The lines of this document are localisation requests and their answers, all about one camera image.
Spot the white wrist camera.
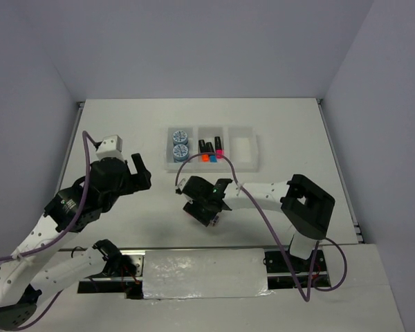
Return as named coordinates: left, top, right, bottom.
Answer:
left=175, top=178, right=187, bottom=195
left=95, top=135, right=124, bottom=161

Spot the silver metal table rail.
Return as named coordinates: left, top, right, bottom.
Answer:
left=55, top=243, right=333, bottom=252

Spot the pink highlighter with black cap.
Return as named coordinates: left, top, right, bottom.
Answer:
left=214, top=136, right=224, bottom=160

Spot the pink tube of coloured pens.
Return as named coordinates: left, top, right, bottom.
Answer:
left=187, top=212, right=219, bottom=227

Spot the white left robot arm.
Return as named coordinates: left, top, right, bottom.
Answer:
left=0, top=154, right=151, bottom=331

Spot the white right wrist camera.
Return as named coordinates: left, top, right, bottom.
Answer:
left=175, top=178, right=187, bottom=195

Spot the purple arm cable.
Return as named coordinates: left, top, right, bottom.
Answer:
left=174, top=153, right=349, bottom=303
left=0, top=130, right=104, bottom=330

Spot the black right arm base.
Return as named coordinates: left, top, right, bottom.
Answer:
left=262, top=247, right=333, bottom=290

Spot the blue highlighter with black cap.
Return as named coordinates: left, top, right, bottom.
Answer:
left=206, top=142, right=217, bottom=163

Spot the blue cleaning gel jar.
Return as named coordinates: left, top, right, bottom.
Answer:
left=172, top=144, right=190, bottom=163
left=172, top=130, right=189, bottom=145

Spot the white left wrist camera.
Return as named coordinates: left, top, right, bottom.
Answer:
left=95, top=135, right=124, bottom=161

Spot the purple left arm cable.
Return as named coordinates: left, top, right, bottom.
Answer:
left=0, top=130, right=104, bottom=330

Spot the white foil-covered front panel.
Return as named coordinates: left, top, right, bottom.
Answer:
left=142, top=248, right=270, bottom=299

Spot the orange highlighter with black cap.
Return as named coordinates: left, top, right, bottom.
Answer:
left=198, top=139, right=210, bottom=162

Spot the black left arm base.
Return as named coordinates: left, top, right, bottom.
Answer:
left=77, top=250, right=145, bottom=299

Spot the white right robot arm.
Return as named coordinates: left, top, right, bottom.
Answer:
left=176, top=174, right=335, bottom=270

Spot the clear three-compartment plastic organizer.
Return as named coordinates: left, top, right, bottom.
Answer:
left=164, top=125, right=259, bottom=173

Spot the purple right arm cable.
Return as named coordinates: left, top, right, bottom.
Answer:
left=174, top=153, right=349, bottom=303

